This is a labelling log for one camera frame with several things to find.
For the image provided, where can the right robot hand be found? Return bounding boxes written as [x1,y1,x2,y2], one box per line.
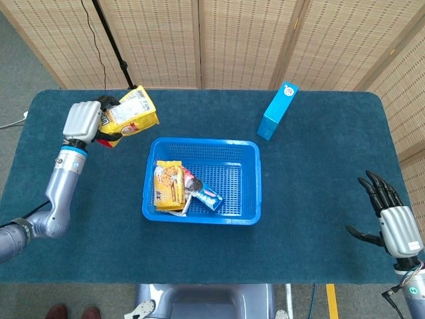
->
[345,170,424,259]

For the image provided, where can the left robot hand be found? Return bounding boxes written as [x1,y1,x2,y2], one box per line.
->
[62,95,124,149]

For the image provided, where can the yellow Lipo snack bag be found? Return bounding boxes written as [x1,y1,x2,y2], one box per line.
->
[95,84,159,149]

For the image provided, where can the yellow cracker pack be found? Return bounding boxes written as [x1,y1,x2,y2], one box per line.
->
[153,159,187,211]

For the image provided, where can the small white snack packet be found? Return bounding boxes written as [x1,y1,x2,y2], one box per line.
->
[171,195,192,217]

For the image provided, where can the blue Oreo cookie box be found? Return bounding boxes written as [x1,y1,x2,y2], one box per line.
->
[181,167,224,213]

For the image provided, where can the blue chocolate chip cookie box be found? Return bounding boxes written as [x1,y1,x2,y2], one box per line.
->
[256,81,300,142]

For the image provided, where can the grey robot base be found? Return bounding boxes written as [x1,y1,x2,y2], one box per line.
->
[124,283,290,319]

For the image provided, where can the blue plastic basket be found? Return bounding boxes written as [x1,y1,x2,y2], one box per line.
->
[141,136,263,226]

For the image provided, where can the woven bamboo screen panel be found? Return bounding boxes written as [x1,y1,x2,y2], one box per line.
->
[0,0,133,90]
[199,0,305,90]
[365,25,425,230]
[275,0,425,92]
[98,0,203,90]

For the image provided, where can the black tripod pole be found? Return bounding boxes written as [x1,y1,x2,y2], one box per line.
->
[91,0,142,90]

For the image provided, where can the teal table cloth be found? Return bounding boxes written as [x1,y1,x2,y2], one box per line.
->
[0,88,418,285]

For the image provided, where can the white floor pole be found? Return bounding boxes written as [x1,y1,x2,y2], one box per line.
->
[284,283,295,319]

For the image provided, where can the thin black hanging cable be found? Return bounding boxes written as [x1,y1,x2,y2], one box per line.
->
[80,0,107,90]

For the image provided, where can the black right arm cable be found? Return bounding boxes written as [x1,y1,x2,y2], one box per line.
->
[381,288,408,319]

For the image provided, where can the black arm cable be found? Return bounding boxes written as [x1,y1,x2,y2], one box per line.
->
[0,199,51,230]
[381,288,408,319]

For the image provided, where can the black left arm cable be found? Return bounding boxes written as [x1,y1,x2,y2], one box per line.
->
[0,199,51,230]

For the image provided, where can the blue floor cable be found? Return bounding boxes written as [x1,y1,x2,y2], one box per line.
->
[307,283,318,319]

